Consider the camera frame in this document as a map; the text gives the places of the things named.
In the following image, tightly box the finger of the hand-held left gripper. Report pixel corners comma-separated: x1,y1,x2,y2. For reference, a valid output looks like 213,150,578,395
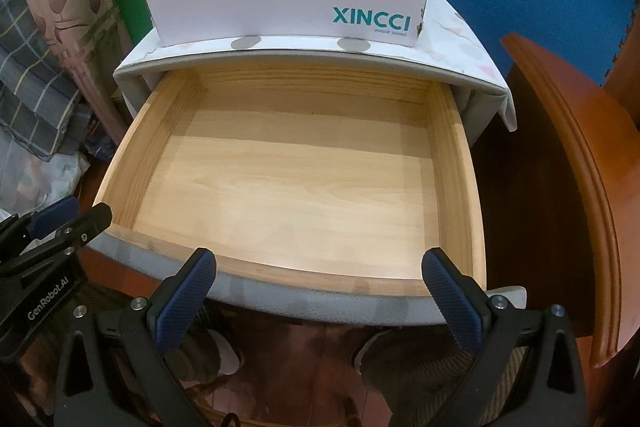
0,202,114,280
0,196,82,253

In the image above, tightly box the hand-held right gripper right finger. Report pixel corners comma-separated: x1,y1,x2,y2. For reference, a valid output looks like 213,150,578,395
421,248,588,427

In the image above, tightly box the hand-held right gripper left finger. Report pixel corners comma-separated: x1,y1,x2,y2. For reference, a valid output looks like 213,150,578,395
52,247,218,427

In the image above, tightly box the grey-fronted wooden drawer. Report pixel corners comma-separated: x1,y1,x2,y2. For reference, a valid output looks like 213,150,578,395
85,62,488,325

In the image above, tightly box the white crumpled bag pile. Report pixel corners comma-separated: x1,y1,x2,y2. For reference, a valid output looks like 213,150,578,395
0,147,91,218

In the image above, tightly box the checked slipper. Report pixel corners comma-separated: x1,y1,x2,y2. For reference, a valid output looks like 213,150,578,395
356,329,401,375

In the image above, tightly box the grey plaid blanket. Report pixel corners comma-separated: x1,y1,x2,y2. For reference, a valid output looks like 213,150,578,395
0,0,93,158

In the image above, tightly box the white dotted cover sheet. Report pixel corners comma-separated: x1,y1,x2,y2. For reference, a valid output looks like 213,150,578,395
114,0,518,132

